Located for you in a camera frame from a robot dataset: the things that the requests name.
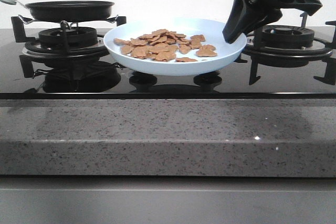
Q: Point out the light blue plate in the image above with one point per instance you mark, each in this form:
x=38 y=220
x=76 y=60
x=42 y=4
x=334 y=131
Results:
x=212 y=30

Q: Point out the left black gas burner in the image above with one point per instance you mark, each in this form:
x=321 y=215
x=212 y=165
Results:
x=76 y=37

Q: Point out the wire pan stand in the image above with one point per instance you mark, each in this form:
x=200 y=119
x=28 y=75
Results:
x=119 y=20

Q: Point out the brown meat slices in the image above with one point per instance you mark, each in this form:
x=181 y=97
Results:
x=164 y=45

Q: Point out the grey cabinet front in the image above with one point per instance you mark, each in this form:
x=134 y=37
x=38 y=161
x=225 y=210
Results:
x=166 y=200

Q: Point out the right black gas burner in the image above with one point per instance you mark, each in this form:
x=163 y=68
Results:
x=284 y=36

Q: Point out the right black pan support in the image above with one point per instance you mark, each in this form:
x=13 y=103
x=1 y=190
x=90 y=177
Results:
x=321 y=50

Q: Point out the black glass gas hob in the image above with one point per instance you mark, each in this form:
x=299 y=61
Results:
x=248 y=78

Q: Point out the black frying pan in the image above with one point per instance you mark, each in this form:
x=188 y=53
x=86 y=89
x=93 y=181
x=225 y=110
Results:
x=70 y=11

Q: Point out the black gas burner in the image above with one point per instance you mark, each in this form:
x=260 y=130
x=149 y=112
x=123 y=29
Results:
x=76 y=37
x=284 y=36

